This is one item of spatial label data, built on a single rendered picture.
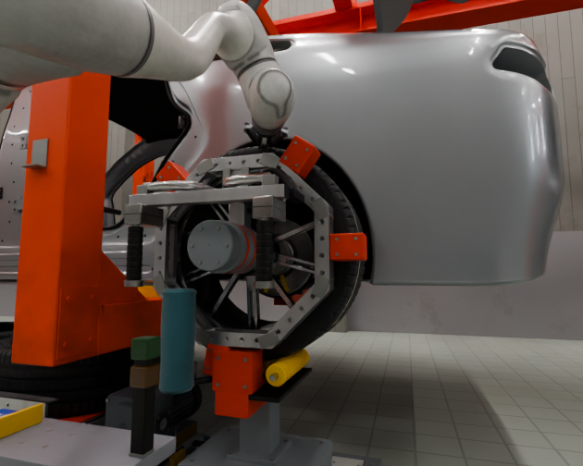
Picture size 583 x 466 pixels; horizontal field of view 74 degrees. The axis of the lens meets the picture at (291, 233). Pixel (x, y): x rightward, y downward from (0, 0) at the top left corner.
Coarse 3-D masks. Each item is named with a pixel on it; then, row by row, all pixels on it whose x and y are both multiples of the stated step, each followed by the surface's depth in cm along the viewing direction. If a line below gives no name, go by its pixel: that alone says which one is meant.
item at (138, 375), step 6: (132, 366) 71; (138, 366) 71; (144, 366) 71; (150, 366) 71; (156, 366) 72; (132, 372) 71; (138, 372) 70; (144, 372) 70; (150, 372) 71; (156, 372) 72; (132, 378) 71; (138, 378) 70; (144, 378) 70; (150, 378) 71; (156, 378) 72; (132, 384) 70; (138, 384) 70; (144, 384) 70; (150, 384) 70; (156, 384) 72
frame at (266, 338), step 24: (216, 168) 113; (240, 168) 110; (264, 168) 110; (288, 168) 106; (312, 192) 103; (168, 216) 116; (168, 240) 117; (168, 264) 119; (312, 288) 100; (288, 312) 102; (216, 336) 107; (240, 336) 105; (264, 336) 103
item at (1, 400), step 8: (0, 392) 127; (8, 392) 127; (0, 400) 122; (8, 400) 121; (16, 400) 120; (24, 400) 119; (32, 400) 118; (40, 400) 118; (48, 400) 118; (56, 400) 120; (0, 408) 121; (8, 408) 120; (16, 408) 119; (24, 408) 118; (48, 416) 120
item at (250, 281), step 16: (192, 208) 124; (208, 208) 131; (224, 208) 123; (192, 224) 128; (272, 240) 116; (288, 256) 114; (192, 272) 124; (208, 272) 122; (208, 288) 133; (256, 288) 116; (208, 304) 125; (224, 304) 134; (256, 304) 116; (288, 304) 113; (208, 320) 118; (224, 320) 121; (240, 320) 127; (256, 320) 115
